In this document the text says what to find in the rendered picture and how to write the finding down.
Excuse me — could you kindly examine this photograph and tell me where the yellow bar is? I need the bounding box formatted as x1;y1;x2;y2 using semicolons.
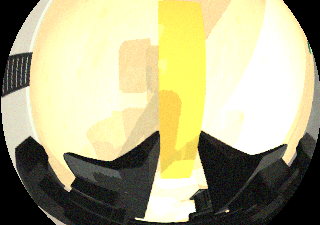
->
157;0;207;178

